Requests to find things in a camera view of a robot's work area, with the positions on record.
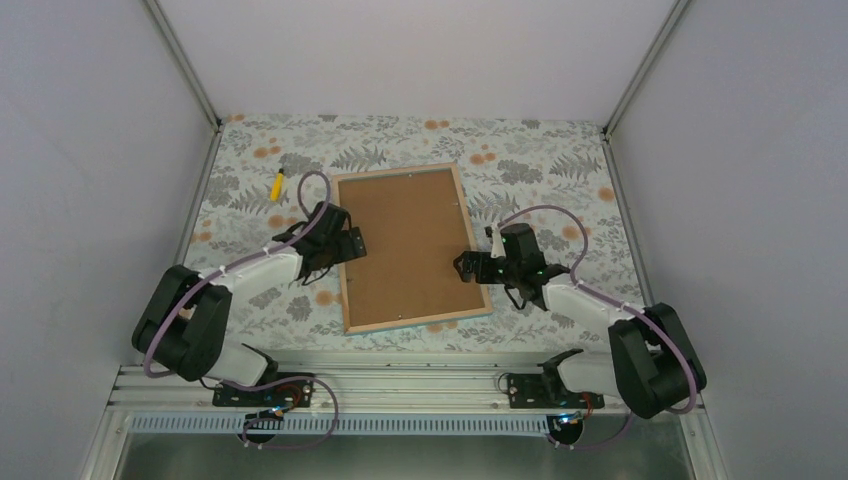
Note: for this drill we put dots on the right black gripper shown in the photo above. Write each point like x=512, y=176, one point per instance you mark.
x=469, y=258

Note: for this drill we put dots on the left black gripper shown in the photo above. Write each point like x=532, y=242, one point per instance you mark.
x=346, y=249

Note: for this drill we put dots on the teal wooden picture frame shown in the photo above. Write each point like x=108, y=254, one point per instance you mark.
x=411, y=248

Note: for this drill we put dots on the yellow black screwdriver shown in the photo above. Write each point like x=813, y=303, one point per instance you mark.
x=277, y=186

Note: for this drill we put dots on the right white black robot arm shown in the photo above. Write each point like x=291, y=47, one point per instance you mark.
x=649, y=364

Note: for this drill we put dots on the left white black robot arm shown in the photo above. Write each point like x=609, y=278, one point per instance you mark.
x=183, y=329

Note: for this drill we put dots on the floral patterned table mat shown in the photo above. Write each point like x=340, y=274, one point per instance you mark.
x=554, y=172

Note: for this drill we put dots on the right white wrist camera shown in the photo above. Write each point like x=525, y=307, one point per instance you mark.
x=497, y=243

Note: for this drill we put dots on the brown frame backing board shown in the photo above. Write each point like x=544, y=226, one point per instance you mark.
x=411, y=248

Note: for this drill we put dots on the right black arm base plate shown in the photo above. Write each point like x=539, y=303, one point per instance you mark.
x=533, y=391

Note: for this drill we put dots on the aluminium mounting rail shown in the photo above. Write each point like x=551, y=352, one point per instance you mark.
x=361, y=388

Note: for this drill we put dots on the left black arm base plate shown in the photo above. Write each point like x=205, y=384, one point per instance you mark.
x=293, y=394

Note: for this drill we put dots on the grey slotted cable duct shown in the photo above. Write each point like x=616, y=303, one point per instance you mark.
x=346, y=424

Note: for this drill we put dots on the left aluminium corner post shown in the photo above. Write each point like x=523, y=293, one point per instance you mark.
x=175, y=48

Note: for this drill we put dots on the aluminium corner post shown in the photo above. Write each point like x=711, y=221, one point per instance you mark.
x=175, y=48
x=652, y=55

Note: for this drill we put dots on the right aluminium corner post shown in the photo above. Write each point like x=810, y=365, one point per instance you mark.
x=652, y=55

